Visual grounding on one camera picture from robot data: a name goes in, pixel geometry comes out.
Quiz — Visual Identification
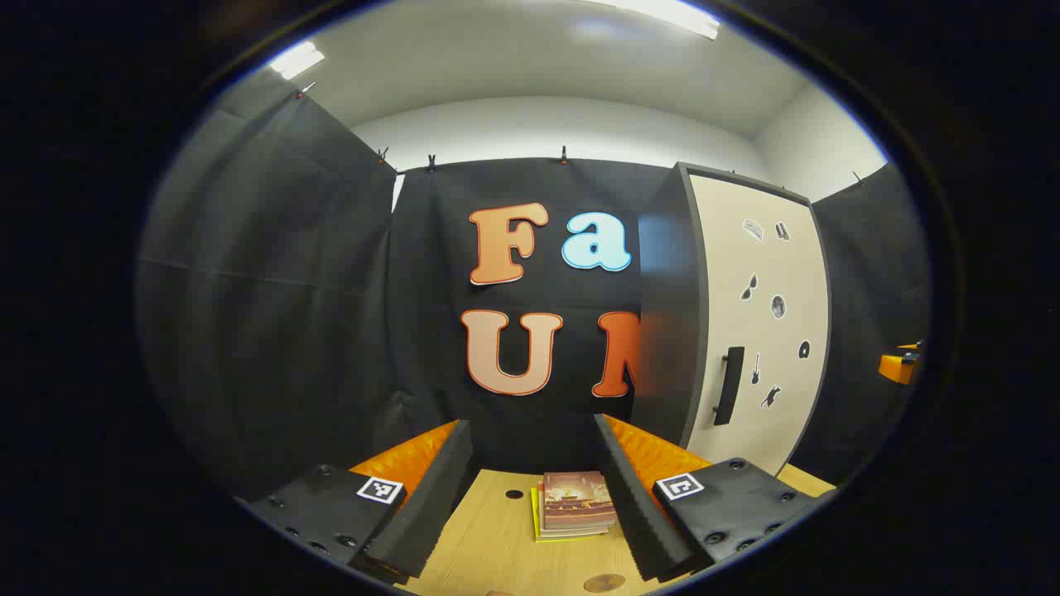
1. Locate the row of black cloth clips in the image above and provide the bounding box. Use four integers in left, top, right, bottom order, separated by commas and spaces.
300, 81, 864, 183

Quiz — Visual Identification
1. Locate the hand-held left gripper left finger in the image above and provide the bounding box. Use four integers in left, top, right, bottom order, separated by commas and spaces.
236, 418, 475, 580

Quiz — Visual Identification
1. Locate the white edged book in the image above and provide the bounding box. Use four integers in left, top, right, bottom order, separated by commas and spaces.
536, 484, 615, 537

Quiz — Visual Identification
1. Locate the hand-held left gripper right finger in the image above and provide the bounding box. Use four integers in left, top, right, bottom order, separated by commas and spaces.
593, 412, 836, 583

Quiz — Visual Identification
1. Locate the ceiling light panel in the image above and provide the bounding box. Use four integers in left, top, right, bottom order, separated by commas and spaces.
596, 0, 721, 41
269, 41, 325, 81

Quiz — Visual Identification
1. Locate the black door handle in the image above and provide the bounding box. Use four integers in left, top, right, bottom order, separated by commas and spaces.
714, 346, 744, 426

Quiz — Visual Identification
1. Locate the black backdrop cloth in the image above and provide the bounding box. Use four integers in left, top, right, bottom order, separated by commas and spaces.
137, 89, 932, 502

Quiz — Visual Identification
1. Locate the grey cabinet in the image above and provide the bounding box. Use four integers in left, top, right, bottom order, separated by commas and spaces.
634, 161, 833, 477

